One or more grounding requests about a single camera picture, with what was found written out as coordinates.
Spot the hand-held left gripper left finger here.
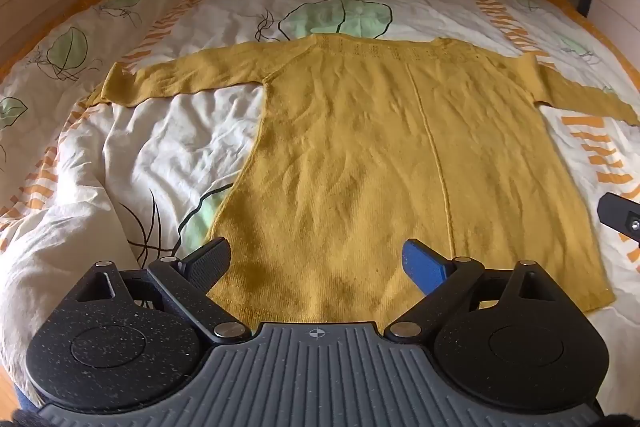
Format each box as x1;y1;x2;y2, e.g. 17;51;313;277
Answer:
75;236;252;344

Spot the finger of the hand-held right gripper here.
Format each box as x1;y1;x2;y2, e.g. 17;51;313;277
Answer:
597;192;640;249

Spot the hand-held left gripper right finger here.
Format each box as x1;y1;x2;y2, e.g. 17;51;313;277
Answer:
384;238;559;341

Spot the mustard yellow knit sweater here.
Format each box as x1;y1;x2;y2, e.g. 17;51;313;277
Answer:
89;33;640;324

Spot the white leaf-print duvet cover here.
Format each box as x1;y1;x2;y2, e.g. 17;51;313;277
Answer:
0;0;640;410

